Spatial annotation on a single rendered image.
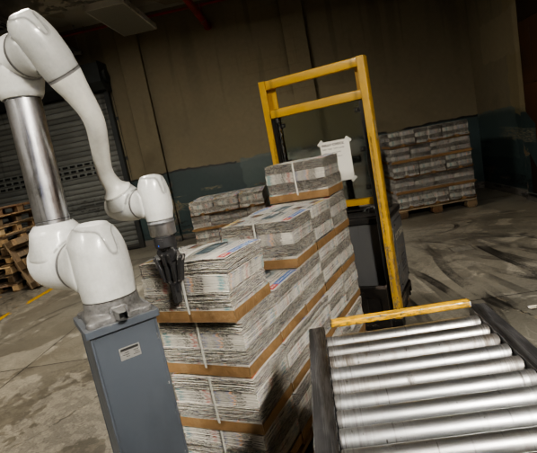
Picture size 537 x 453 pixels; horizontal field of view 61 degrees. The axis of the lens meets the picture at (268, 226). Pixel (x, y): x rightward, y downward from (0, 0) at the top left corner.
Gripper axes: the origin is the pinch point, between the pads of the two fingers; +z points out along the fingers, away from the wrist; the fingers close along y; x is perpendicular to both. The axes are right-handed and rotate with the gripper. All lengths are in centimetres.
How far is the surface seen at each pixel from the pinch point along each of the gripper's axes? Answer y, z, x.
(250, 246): -20.2, -9.1, -21.3
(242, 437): -9, 61, -8
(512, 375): -102, 16, 17
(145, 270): 14.0, -8.0, -2.7
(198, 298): -7.0, 3.5, -2.3
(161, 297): 9.5, 2.7, -2.3
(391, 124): 53, -50, -739
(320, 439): -66, 16, 46
